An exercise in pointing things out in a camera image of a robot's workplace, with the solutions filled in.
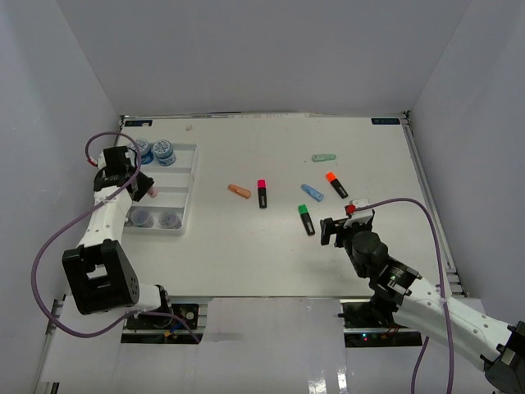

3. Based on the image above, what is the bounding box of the blue lidded jar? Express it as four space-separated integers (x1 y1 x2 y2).
152 140 176 167
129 138 154 165

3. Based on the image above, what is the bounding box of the green cap black highlighter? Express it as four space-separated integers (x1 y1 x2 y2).
298 204 315 236

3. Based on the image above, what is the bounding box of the blue stapler case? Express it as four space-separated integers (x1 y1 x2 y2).
301 184 324 202

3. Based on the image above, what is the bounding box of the clear jar of clips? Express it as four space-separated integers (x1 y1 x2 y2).
130 208 154 228

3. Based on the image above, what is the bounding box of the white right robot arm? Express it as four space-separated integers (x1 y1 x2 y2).
320 213 524 393

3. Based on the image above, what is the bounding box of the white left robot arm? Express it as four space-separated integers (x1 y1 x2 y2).
62 146 174 328

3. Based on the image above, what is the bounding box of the white compartment tray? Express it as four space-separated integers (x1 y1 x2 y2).
99 141 201 237

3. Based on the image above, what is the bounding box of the left blue table label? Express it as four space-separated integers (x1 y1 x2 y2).
124 119 153 127

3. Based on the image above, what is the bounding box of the blue table label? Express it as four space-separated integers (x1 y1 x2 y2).
371 117 400 126
124 119 153 127

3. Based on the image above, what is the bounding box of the orange cap black highlighter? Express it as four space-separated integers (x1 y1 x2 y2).
326 172 349 199

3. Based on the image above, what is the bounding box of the pink cap black highlighter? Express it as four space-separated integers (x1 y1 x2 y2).
258 179 267 209

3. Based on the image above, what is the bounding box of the right blue table label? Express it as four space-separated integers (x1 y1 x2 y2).
371 117 400 126

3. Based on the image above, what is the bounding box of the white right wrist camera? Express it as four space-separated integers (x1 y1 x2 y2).
344 198 375 227

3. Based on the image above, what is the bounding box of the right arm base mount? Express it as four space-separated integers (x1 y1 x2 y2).
338 300 422 349

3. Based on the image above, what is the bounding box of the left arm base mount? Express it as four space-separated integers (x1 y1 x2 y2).
121 303 203 345

